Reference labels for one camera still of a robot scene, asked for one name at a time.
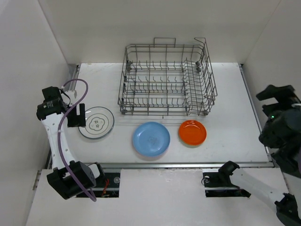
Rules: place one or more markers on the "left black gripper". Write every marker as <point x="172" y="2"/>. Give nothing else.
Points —
<point x="77" y="120"/>

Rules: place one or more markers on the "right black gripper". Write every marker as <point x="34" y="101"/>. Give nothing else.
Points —
<point x="284" y="95"/>

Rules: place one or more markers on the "white plate teal line pattern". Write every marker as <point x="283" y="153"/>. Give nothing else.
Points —
<point x="99" y="123"/>

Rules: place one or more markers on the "blue plastic plate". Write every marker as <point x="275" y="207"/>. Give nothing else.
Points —
<point x="151" y="139"/>

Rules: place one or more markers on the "small orange plate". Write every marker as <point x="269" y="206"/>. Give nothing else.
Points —
<point x="192" y="132"/>

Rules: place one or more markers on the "small green plate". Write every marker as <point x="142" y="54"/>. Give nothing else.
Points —
<point x="190" y="146"/>

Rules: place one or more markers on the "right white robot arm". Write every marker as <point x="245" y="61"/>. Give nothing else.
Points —
<point x="282" y="132"/>

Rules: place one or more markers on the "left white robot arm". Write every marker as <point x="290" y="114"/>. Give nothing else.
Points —
<point x="70" y="177"/>

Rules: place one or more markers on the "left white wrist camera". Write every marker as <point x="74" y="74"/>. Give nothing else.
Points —
<point x="72" y="94"/>

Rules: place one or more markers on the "aluminium table frame rail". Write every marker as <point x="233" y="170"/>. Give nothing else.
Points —
<point x="232" y="126"/>

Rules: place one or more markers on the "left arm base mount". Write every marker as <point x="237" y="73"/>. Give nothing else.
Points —
<point x="108" y="187"/>

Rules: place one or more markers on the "grey wire dish rack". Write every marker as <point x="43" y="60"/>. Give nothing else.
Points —
<point x="166" y="78"/>

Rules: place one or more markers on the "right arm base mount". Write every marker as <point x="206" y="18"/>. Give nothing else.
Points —
<point x="215" y="187"/>

